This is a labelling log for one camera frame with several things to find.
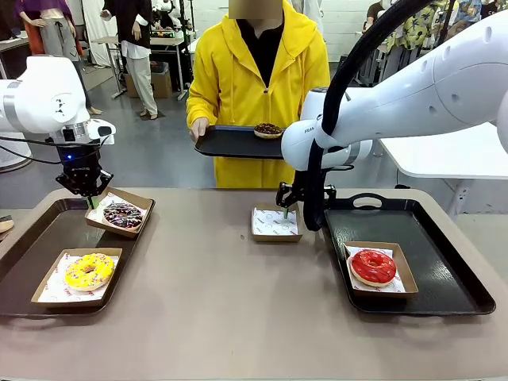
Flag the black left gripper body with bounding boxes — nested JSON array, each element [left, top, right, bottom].
[[56, 142, 103, 179]]

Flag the chocolate donut purple white sprinkles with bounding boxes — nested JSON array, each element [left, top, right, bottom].
[[102, 202, 144, 231]]

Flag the brown cardboard box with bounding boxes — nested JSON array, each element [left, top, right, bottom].
[[30, 247, 124, 309], [83, 187, 156, 240], [251, 202, 305, 244], [342, 240, 419, 299]]

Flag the dark chocolate donut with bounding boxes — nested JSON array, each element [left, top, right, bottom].
[[253, 122, 285, 140]]

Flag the black serving tray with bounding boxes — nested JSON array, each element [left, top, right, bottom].
[[193, 124, 287, 161]]

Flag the red glazed donut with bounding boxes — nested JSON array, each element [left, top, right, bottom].
[[347, 248, 398, 289]]

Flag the yellow sprinkled donut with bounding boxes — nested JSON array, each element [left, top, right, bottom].
[[63, 252, 117, 293]]

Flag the person's right forearm yellow sleeve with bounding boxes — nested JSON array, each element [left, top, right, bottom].
[[186, 85, 218, 129]]

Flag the dark brown plastic tray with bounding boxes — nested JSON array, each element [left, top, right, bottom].
[[322, 192, 497, 318], [0, 197, 156, 318]]

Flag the person's right hand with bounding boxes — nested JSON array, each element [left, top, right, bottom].
[[188, 118, 210, 144]]

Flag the brown cardboard carton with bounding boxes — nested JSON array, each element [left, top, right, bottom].
[[123, 64, 174, 100]]

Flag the person in yellow hoodie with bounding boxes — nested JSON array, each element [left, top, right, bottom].
[[186, 2, 332, 189]]

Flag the large white table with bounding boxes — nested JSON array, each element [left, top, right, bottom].
[[378, 121, 508, 218]]

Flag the mannequin purple top grey trousers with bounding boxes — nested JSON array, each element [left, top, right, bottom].
[[13, 0, 103, 117]]

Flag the wooden top desk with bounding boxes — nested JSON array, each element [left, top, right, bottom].
[[91, 35, 188, 101]]

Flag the mannequin black top cream trousers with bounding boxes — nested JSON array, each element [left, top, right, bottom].
[[98, 0, 160, 121]]

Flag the black stand pole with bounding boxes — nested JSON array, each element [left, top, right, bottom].
[[439, 0, 458, 41]]

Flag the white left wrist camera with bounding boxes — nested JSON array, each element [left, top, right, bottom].
[[84, 118, 117, 146]]

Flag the white velcro strap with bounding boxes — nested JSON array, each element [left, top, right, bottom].
[[312, 121, 339, 151]]

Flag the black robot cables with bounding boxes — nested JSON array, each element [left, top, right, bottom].
[[0, 133, 113, 167]]

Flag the black cable sleeve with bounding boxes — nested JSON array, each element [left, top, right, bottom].
[[302, 0, 434, 233]]

